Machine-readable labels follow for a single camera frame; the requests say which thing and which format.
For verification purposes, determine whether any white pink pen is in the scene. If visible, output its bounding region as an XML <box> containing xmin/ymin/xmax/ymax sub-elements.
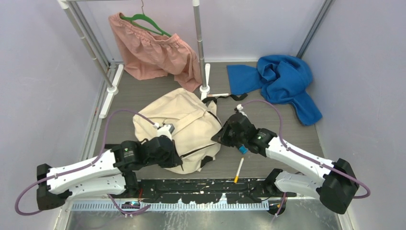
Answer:
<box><xmin>207</xmin><ymin>93</ymin><xmax>230</xmax><ymax>97</ymax></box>

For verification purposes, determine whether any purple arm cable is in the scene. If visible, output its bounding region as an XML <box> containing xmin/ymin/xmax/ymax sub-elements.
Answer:
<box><xmin>241</xmin><ymin>99</ymin><xmax>372</xmax><ymax>218</ymax></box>
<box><xmin>15</xmin><ymin>109</ymin><xmax>159</xmax><ymax>218</ymax></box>

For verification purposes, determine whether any cream canvas backpack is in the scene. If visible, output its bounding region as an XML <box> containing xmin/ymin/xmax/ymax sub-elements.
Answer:
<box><xmin>132</xmin><ymin>88</ymin><xmax>248</xmax><ymax>175</ymax></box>

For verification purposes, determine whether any metal corner pole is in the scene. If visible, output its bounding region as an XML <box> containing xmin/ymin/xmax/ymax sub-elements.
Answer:
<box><xmin>296</xmin><ymin>0</ymin><xmax>335</xmax><ymax>58</ymax></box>

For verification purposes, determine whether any black blue highlighter marker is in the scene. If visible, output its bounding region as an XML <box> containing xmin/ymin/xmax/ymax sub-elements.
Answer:
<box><xmin>237</xmin><ymin>145</ymin><xmax>248</xmax><ymax>155</ymax></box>

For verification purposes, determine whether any pink garment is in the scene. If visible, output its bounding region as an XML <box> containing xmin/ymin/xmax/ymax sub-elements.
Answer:
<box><xmin>108</xmin><ymin>13</ymin><xmax>202</xmax><ymax>92</ymax></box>

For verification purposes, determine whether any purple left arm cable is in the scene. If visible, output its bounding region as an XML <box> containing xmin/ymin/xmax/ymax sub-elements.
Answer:
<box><xmin>15</xmin><ymin>109</ymin><xmax>159</xmax><ymax>218</ymax></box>

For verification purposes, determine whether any metal clothes rack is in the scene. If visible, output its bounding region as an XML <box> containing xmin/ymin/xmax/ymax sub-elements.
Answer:
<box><xmin>58</xmin><ymin>0</ymin><xmax>210</xmax><ymax>119</ymax></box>

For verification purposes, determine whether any white yellow pen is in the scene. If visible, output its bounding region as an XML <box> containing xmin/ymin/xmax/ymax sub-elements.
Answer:
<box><xmin>233</xmin><ymin>157</ymin><xmax>245</xmax><ymax>184</ymax></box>

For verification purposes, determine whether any green clothes hanger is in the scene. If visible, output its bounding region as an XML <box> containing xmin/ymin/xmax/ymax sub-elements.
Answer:
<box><xmin>120</xmin><ymin>0</ymin><xmax>172</xmax><ymax>37</ymax></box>

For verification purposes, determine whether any blue cloth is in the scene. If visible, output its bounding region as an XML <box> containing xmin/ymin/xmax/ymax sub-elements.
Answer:
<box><xmin>226</xmin><ymin>55</ymin><xmax>322</xmax><ymax>126</ymax></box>

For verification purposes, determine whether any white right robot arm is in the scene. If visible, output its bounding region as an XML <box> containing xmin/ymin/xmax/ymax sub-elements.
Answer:
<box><xmin>212</xmin><ymin>105</ymin><xmax>360</xmax><ymax>214</ymax></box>

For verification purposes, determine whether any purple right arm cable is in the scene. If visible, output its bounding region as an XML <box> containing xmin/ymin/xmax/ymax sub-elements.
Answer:
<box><xmin>241</xmin><ymin>99</ymin><xmax>372</xmax><ymax>218</ymax></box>

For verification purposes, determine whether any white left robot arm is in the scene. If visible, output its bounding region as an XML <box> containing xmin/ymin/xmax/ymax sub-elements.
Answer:
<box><xmin>36</xmin><ymin>135</ymin><xmax>183</xmax><ymax>211</ymax></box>

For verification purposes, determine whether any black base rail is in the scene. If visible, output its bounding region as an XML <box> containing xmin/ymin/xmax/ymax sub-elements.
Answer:
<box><xmin>109</xmin><ymin>177</ymin><xmax>297</xmax><ymax>205</ymax></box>

